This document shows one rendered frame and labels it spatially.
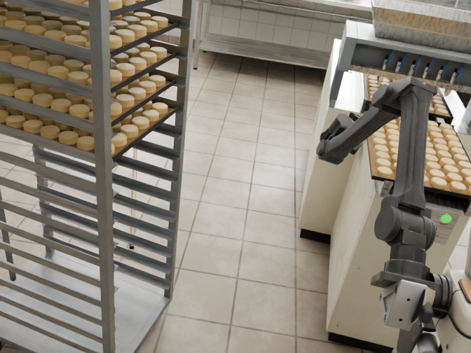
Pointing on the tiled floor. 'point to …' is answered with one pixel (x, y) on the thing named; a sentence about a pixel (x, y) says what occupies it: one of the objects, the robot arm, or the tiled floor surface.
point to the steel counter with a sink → (264, 51)
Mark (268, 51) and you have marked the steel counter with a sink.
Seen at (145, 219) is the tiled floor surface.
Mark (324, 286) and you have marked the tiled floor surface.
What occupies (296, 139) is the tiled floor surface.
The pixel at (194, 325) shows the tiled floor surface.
